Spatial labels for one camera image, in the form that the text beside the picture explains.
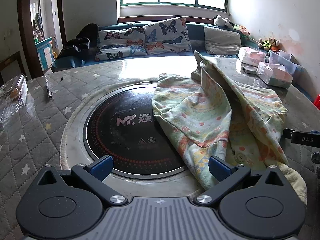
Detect large butterfly print pillow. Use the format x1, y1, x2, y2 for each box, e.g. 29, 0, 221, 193
144, 16, 192, 55

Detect blue sofa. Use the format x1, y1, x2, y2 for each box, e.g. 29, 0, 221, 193
51, 21, 314, 102

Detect black and white plush toy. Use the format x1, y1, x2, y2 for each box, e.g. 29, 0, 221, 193
213, 15, 234, 29

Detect hanging clothes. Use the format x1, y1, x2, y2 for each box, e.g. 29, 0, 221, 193
32, 12, 43, 39

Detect pink white tissue pack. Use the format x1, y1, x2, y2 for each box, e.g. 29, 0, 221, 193
256, 61, 293, 88
238, 46, 267, 67

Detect small white box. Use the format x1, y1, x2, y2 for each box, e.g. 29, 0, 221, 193
241, 65, 258, 75

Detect dark wooden chair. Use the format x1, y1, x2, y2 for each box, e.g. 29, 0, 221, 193
0, 51, 27, 85

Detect brown wooden door frame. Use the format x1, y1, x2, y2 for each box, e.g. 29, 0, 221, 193
17, 0, 68, 79

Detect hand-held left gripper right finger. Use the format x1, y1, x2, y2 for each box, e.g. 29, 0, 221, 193
194, 156, 288, 205

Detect clear plastic food container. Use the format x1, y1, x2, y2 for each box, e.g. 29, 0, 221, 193
0, 74, 35, 123

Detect silver pen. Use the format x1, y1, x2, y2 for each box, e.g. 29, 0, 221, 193
44, 76, 53, 99

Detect plain grey pillow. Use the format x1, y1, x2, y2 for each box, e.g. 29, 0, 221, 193
204, 26, 242, 56

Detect pink plush toy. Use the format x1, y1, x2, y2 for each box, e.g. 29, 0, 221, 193
234, 24, 250, 36

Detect pastel printed child's garment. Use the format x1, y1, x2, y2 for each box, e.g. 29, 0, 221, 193
151, 51, 307, 205

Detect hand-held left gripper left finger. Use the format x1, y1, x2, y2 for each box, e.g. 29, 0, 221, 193
37, 155, 128, 206

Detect round black induction cooktop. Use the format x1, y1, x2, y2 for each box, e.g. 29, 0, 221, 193
84, 86, 190, 179

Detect clear plastic storage box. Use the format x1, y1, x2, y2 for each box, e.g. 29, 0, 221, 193
268, 49, 303, 80

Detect teal cabinet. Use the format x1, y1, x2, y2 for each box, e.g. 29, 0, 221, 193
35, 37, 53, 72

